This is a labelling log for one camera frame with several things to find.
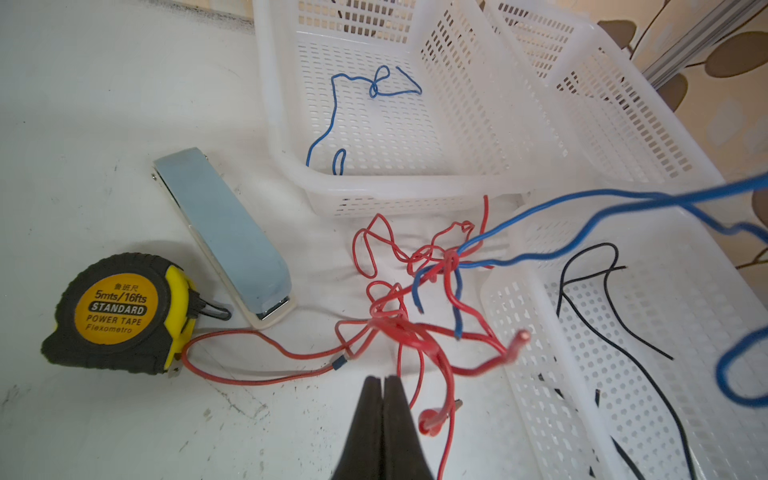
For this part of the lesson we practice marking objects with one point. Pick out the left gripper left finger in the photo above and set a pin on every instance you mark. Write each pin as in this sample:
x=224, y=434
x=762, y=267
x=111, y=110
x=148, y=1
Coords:
x=361, y=455

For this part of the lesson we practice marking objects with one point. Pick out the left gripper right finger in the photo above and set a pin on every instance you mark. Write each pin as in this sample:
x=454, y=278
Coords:
x=402, y=455

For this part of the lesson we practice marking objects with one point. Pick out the grey blue stapler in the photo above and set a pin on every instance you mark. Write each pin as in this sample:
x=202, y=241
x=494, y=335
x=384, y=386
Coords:
x=253, y=271

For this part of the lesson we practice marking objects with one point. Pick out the white basket front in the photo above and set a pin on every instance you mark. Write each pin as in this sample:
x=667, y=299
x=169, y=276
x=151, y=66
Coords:
x=618, y=381

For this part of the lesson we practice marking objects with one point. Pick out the white basket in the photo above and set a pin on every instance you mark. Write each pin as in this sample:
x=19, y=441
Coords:
x=403, y=107
x=626, y=130
x=618, y=381

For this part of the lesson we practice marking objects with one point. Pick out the yellow black tape measure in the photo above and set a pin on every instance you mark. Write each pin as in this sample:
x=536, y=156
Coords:
x=130, y=312

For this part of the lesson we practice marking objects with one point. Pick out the white basket back left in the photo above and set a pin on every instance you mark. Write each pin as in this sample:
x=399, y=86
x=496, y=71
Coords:
x=403, y=107

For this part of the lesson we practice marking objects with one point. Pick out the white basket back right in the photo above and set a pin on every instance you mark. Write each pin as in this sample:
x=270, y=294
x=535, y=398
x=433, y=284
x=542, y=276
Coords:
x=626, y=130

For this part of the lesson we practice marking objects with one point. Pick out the aluminium frame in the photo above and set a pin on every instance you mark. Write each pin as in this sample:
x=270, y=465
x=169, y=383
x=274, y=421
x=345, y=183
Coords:
x=690, y=29

